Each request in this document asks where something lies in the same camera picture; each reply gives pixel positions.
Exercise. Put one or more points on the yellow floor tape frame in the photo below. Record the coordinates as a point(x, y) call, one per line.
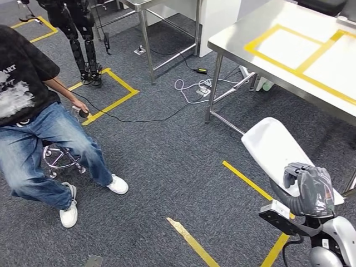
point(48, 24)
point(111, 107)

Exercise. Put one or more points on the steel table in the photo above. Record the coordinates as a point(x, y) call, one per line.
point(144, 37)

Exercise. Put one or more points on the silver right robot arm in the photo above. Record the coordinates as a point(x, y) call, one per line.
point(336, 236)

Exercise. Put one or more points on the gold floor tape strip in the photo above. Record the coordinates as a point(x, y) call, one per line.
point(191, 241)

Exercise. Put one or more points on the metal floor socket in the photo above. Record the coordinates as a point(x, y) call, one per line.
point(139, 50)

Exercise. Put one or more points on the white plastic car part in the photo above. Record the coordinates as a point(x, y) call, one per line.
point(272, 147)

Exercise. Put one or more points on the chrome base stool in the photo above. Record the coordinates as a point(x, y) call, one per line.
point(81, 169)

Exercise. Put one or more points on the person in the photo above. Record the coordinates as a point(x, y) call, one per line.
point(28, 92)

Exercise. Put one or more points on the steel workbench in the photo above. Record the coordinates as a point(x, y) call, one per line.
point(233, 42)

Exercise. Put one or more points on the white cabinet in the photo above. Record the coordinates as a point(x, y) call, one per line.
point(219, 22)

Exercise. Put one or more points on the black humanoid robot legs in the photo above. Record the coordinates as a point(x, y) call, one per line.
point(75, 37)

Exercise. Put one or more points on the yellow tape double frame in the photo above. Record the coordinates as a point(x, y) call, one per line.
point(251, 46)

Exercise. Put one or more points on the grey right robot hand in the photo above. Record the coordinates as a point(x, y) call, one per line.
point(317, 191)

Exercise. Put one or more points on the black handheld controller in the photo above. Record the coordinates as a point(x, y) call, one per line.
point(84, 113)

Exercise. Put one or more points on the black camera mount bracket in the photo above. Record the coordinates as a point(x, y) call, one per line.
point(283, 225)

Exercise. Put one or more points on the white power strip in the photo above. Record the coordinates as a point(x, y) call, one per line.
point(203, 91)

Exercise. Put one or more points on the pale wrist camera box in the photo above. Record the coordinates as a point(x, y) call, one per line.
point(275, 209)

